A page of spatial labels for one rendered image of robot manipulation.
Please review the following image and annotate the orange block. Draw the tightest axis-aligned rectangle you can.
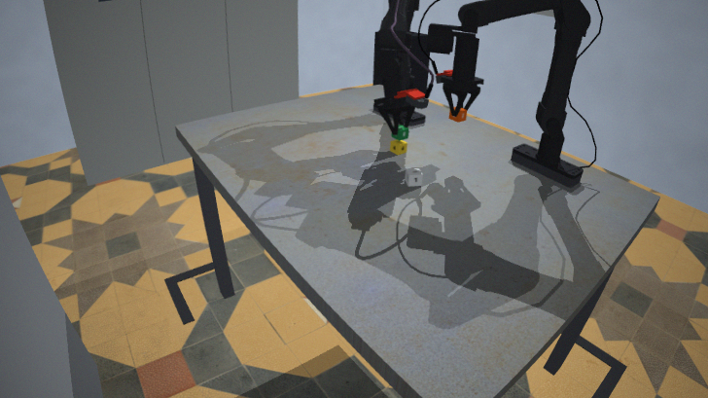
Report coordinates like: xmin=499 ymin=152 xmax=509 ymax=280
xmin=449 ymin=108 xmax=467 ymax=122

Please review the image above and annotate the green block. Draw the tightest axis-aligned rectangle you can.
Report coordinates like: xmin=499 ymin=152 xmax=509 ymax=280
xmin=391 ymin=125 xmax=408 ymax=141

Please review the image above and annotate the yellow block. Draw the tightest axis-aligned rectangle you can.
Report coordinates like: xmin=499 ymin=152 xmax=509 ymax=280
xmin=390 ymin=140 xmax=407 ymax=155

